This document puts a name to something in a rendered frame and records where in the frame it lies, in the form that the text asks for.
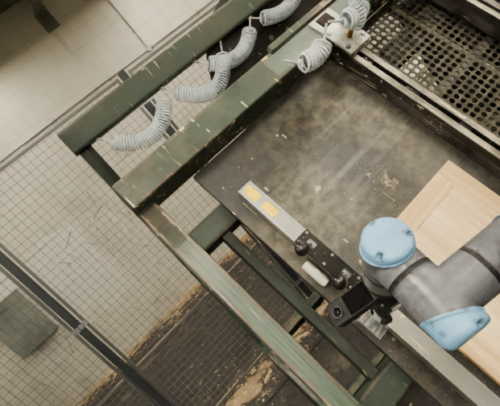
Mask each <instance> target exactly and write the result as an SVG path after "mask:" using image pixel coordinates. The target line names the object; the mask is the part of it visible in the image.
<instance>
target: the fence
mask: <svg viewBox="0 0 500 406"><path fill-rule="evenodd" d="M249 185H250V186H252V187H253V188H254V189H255V190H256V191H257V192H259V193H260V194H261V195H262V196H261V197H260V198H259V199H258V200H257V201H256V202H253V201H252V200H251V199H250V198H249V197H248V196H247V195H246V194H245V193H244V192H243V191H244V190H245V189H246V188H247V187H248V186H249ZM238 196H239V197H240V198H241V199H242V200H243V201H244V202H245V203H246V204H247V205H248V206H249V207H250V208H251V209H253V210H254V211H255V212H256V213H257V214H258V215H259V216H261V217H262V218H263V219H264V220H265V221H266V222H267V223H269V224H270V225H271V226H272V227H273V228H274V229H275V230H277V231H278V232H279V233H280V234H281V235H282V236H283V237H285V239H286V240H287V241H288V242H289V243H290V244H292V245H293V246H295V245H296V243H295V240H296V239H297V238H298V237H299V236H300V235H301V234H302V233H303V232H304V231H305V230H306V229H304V228H303V227H302V226H301V225H300V224H299V223H298V222H297V221H296V220H295V219H294V218H292V217H291V216H290V215H289V214H288V213H286V212H285V211H284V210H283V209H282V208H281V207H279V206H278V205H277V204H276V203H275V202H274V201H272V200H271V199H270V198H269V197H268V196H267V195H266V194H265V193H264V192H263V191H261V190H260V189H259V188H258V187H257V186H256V185H254V184H253V183H252V182H251V181H249V182H248V183H247V184H246V185H245V186H243V187H242V188H241V189H240V190H239V191H238ZM266 201H269V202H270V203H271V204H272V205H273V206H274V207H275V208H276V209H278V210H279V213H278V214H277V215H276V216H275V217H274V218H272V217H271V216H270V215H268V214H267V213H266V212H265V211H264V210H263V209H261V208H260V207H261V206H262V205H263V204H264V203H265V202H266ZM305 257H306V258H308V259H309V260H310V261H311V262H312V263H313V264H314V265H316V266H317V267H318V268H319V269H320V270H321V271H322V272H323V273H324V274H326V276H327V277H328V278H329V279H331V280H332V279H333V276H332V275H331V274H330V273H329V272H328V271H326V270H325V269H324V268H323V267H322V266H321V265H320V264H319V263H318V262H317V261H315V259H314V258H312V257H311V256H310V255H309V254H307V255H305ZM391 316H392V319H393V321H392V322H391V323H389V324H388V325H386V326H387V327H388V328H389V329H388V331H389V332H390V333H391V334H393V335H394V336H395V337H396V338H397V339H398V340H399V341H400V342H401V343H402V344H404V345H405V347H406V348H408V349H409V350H410V351H411V352H412V353H413V354H414V355H416V356H417V357H418V358H419V359H420V360H421V361H422V362H423V363H425V364H426V365H427V366H428V367H429V368H430V369H431V370H433V371H434V372H435V373H436V374H437V375H438V376H439V377H441V378H442V380H443V381H445V382H446V383H447V384H448V385H449V386H450V387H451V388H452V389H453V390H455V391H456V392H457V393H458V394H459V395H460V396H461V397H463V398H464V399H465V400H466V401H467V402H468V403H469V404H471V405H472V406H500V398H498V397H497V396H496V395H495V394H494V393H493V392H492V391H491V390H490V389H489V388H487V387H486V386H485V385H484V384H483V383H482V382H480V381H479V380H478V379H477V378H476V377H475V376H473V375H472V374H471V373H470V372H469V371H467V370H466V369H465V368H464V367H463V366H462V365H461V364H460V363H459V362H458V361H457V360H455V359H454V358H453V357H452V356H451V355H450V354H448V353H447V352H446V351H445V350H444V349H442V348H441V347H440V346H439V345H438V344H437V343H435V342H434V341H433V340H432V339H431V338H430V337H429V336H428V335H427V334H426V333H424V332H423V331H422V330H421V329H420V328H419V327H417V326H416V325H415V324H414V323H413V322H412V321H410V320H409V319H408V318H407V317H406V316H404V315H403V314H402V313H401V312H400V311H398V310H396V311H394V312H393V313H391Z"/></svg>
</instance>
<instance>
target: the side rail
mask: <svg viewBox="0 0 500 406"><path fill-rule="evenodd" d="M140 218H141V219H142V220H144V221H145V223H146V224H148V227H149V228H150V229H151V230H152V231H153V232H154V233H155V234H156V235H157V236H158V237H159V238H160V239H161V240H162V241H163V242H164V243H165V244H166V245H167V246H168V247H169V248H170V249H171V250H172V251H173V252H174V253H175V254H176V255H177V256H178V257H179V258H180V259H181V260H182V261H183V263H184V264H185V265H186V266H187V267H188V268H189V269H190V270H191V271H192V272H193V273H194V274H195V275H196V276H197V277H198V278H199V279H200V280H201V281H202V282H203V283H204V284H205V285H206V286H207V287H208V288H209V289H210V290H211V291H212V292H213V293H214V294H215V295H216V296H217V297H218V298H219V299H220V300H221V301H222V302H223V303H224V304H225V305H226V306H227V307H228V308H229V309H230V310H231V311H232V312H233V313H234V314H235V315H236V316H237V317H238V318H239V319H240V320H241V321H242V322H243V324H244V325H245V326H246V327H247V328H248V329H249V330H250V331H251V332H252V333H253V334H254V335H255V336H256V337H257V338H258V339H259V340H260V341H261V342H262V343H263V344H264V345H265V346H266V347H267V348H268V349H269V350H270V351H271V352H272V353H273V354H274V355H275V356H276V357H277V358H278V359H279V360H280V361H281V362H282V363H283V364H284V365H285V366H286V367H287V368H288V369H289V370H290V371H291V372H292V373H293V374H294V375H295V376H296V377H297V378H298V379H299V380H300V381H301V382H302V383H303V385H304V386H305V387H306V388H307V389H308V390H309V391H310V392H311V393H312V394H313V395H314V396H315V397H316V398H317V399H318V400H319V401H320V402H321V403H322V404H323V405H324V406H363V405H362V404H361V403H360V402H359V401H357V400H356V399H355V398H354V397H353V396H352V395H351V394H350V393H349V392H348V391H347V390H346V389H345V388H344V387H343V386H342V385H341V384H340V383H339V382H338V381H337V380H336V379H335V378H334V377H333V376H332V375H331V374H330V373H329V372H328V371H327V370H326V369H325V368H324V367H323V366H322V365H321V364H320V363H319V362H318V361H316V360H315V359H314V358H313V357H312V356H311V355H310V354H309V353H308V352H307V351H306V350H305V349H304V348H303V347H302V346H301V345H300V344H299V343H298V342H297V341H296V340H295V339H294V338H293V337H292V336H291V335H290V334H289V333H288V332H287V331H286V330H285V329H284V328H283V327H282V326H281V325H280V324H279V323H278V322H277V321H276V320H275V319H274V318H273V317H272V316H271V315H270V314H269V313H268V312H267V311H266V310H265V309H264V308H263V307H262V306H261V305H260V304H259V303H258V302H257V301H256V300H255V299H254V298H253V297H252V296H251V295H250V294H249V293H248V292H247V291H246V290H245V289H244V288H243V287H242V286H241V285H240V284H239V283H238V282H236V281H235V280H234V279H233V278H232V277H231V276H230V275H229V274H228V273H227V272H226V271H225V270H224V269H223V268H222V267H221V266H220V265H219V264H218V263H217V262H216V261H215V260H214V259H213V258H212V257H211V256H210V255H209V254H208V253H207V252H206V251H205V250H204V249H203V248H202V247H201V246H200V245H199V244H198V243H197V242H195V241H194V240H193V239H192V238H191V237H190V236H189V235H188V234H187V233H186V232H185V231H184V230H183V229H182V228H181V227H180V226H179V225H178V224H177V223H176V222H175V221H174V220H173V219H172V218H171V217H170V216H169V215H168V214H167V213H166V212H165V211H164V210H163V209H162V208H161V207H160V206H159V205H158V204H157V203H155V202H154V204H153V205H152V206H151V207H150V208H149V209H148V210H146V211H145V212H144V213H143V214H142V215H141V214H140Z"/></svg>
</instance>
